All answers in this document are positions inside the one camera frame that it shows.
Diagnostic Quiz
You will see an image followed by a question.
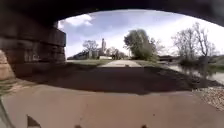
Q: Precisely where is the dark arched bridge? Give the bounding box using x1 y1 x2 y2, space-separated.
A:
0 0 224 80

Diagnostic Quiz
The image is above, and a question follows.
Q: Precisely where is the pale gravel strip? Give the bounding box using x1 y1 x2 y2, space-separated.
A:
192 85 224 113

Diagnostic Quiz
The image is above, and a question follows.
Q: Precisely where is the pinkish grey paved path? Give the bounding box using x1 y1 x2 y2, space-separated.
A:
0 59 224 128

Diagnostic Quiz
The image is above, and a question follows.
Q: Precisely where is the bare tree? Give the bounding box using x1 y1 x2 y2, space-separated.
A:
82 39 100 60

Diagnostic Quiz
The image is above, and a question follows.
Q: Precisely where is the group of bare trees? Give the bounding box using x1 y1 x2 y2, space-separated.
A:
171 21 218 66

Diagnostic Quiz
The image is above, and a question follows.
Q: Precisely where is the low building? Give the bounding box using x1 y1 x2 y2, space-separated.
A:
71 49 114 61

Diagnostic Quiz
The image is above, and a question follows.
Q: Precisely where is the pale stone bridge pier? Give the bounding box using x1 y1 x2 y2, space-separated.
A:
0 49 16 81

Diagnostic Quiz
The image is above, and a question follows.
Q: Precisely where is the grass verge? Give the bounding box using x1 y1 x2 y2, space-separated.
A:
133 59 175 70
65 58 113 67

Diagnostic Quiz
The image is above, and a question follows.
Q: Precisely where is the tall pale tower building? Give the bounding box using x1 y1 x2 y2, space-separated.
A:
100 37 108 57

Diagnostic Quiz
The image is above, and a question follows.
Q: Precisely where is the large leafy green tree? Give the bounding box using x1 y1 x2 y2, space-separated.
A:
123 28 160 62

